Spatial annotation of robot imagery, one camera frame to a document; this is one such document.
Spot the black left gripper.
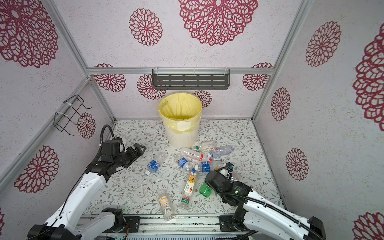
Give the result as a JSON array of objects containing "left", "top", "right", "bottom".
[{"left": 114, "top": 142, "right": 146, "bottom": 168}]

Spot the Pocari Sweat blue-label bottle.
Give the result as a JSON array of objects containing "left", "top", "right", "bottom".
[{"left": 145, "top": 152, "right": 169, "bottom": 177}]

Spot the green plastic soda bottle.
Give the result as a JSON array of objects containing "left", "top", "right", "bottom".
[{"left": 199, "top": 182, "right": 212, "bottom": 198}]

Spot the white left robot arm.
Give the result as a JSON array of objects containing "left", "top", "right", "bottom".
[{"left": 27, "top": 138, "right": 147, "bottom": 240}]

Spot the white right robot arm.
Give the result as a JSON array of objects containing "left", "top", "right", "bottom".
[{"left": 204, "top": 163, "right": 326, "bottom": 240}]

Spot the cream ribbed waste bin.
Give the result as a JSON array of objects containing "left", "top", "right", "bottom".
[{"left": 162, "top": 116, "right": 201, "bottom": 148}]

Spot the yellow plastic bin liner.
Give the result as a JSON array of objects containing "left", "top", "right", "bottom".
[{"left": 158, "top": 93, "right": 203, "bottom": 134}]

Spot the clear blue-label blue-cap bottle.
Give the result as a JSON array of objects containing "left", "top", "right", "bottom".
[{"left": 194, "top": 161, "right": 225, "bottom": 173}]

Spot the clear purple-label water bottle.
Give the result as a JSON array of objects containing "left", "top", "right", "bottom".
[{"left": 207, "top": 145, "right": 234, "bottom": 159}]

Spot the white sunflower-label bottle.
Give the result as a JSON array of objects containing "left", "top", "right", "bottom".
[{"left": 184, "top": 170, "right": 197, "bottom": 197}]

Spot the white red-cap bottle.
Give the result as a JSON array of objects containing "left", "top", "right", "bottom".
[{"left": 182, "top": 148, "right": 212, "bottom": 162}]

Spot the small green-label clear bottle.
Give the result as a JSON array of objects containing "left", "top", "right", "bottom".
[{"left": 180, "top": 196, "right": 190, "bottom": 210}]

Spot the crumpled blue-label water bottle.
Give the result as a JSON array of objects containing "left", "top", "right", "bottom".
[{"left": 176, "top": 155, "right": 200, "bottom": 172}]

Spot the clear green-cap bottle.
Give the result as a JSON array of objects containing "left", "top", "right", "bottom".
[{"left": 192, "top": 140, "right": 218, "bottom": 153}]

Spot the clear orange-label bottle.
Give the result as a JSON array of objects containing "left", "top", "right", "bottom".
[{"left": 158, "top": 189, "right": 175, "bottom": 222}]

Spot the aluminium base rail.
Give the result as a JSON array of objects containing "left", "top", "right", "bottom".
[{"left": 77, "top": 212, "right": 250, "bottom": 236}]

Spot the grey metal wall shelf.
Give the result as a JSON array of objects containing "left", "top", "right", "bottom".
[{"left": 152, "top": 69, "right": 231, "bottom": 90}]

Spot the black wire wall rack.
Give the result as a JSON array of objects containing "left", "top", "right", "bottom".
[{"left": 53, "top": 94, "right": 91, "bottom": 136}]

